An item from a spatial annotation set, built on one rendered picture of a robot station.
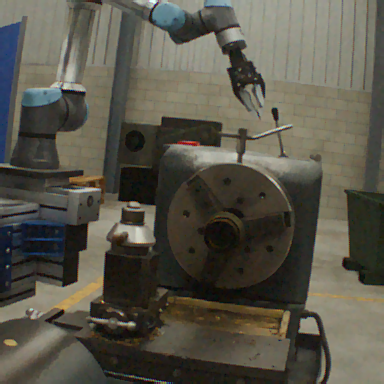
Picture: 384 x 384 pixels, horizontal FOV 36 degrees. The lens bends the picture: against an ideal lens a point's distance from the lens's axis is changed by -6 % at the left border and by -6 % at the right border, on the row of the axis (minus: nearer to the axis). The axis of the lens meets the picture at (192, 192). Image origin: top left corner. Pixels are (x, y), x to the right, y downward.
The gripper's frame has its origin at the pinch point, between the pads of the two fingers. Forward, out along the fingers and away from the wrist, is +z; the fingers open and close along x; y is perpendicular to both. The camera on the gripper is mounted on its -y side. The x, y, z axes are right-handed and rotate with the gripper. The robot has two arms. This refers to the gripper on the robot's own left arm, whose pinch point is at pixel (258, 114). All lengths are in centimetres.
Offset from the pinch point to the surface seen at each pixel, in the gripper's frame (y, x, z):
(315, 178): 2.8, 9.4, 21.2
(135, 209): 77, -17, 14
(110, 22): -971, -288, -346
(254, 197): 18.8, -5.9, 20.2
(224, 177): 18.8, -11.4, 13.4
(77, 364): 130, -8, 23
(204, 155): 1.0, -17.6, 6.1
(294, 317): 4, -7, 56
